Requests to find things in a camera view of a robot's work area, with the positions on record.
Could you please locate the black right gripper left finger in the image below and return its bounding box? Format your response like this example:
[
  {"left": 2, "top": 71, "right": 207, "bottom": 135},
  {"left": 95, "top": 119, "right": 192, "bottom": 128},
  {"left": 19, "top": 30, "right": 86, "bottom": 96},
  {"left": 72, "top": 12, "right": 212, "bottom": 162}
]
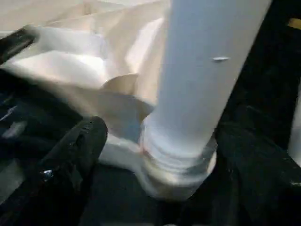
[{"left": 0, "top": 117, "right": 109, "bottom": 226}]

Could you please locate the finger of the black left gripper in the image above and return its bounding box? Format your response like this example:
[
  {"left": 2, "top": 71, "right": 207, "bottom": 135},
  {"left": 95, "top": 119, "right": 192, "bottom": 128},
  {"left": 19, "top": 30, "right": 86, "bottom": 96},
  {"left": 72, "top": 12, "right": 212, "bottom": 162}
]
[{"left": 0, "top": 28, "right": 37, "bottom": 65}]

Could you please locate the white plastic table leg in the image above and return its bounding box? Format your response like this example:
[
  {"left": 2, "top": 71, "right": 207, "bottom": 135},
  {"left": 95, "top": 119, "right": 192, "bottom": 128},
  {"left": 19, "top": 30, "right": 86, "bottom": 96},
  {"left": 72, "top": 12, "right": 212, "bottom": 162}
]
[
  {"left": 286, "top": 82, "right": 301, "bottom": 168},
  {"left": 140, "top": 0, "right": 273, "bottom": 182}
]

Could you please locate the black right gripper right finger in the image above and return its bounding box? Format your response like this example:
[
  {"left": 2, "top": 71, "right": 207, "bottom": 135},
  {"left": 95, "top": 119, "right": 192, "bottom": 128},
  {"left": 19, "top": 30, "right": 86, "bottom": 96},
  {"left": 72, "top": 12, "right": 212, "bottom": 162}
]
[{"left": 179, "top": 120, "right": 301, "bottom": 226}]

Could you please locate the black plastic mat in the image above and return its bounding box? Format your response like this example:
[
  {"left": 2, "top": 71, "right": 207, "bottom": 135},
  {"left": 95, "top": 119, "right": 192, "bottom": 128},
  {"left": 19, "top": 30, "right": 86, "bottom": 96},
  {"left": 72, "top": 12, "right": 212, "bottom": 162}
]
[{"left": 0, "top": 0, "right": 301, "bottom": 226}]

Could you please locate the white plastic table top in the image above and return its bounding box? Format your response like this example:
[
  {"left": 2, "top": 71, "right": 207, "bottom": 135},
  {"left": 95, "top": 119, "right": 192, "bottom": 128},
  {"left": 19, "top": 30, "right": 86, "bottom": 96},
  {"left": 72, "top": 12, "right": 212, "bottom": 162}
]
[{"left": 0, "top": 0, "right": 218, "bottom": 201}]

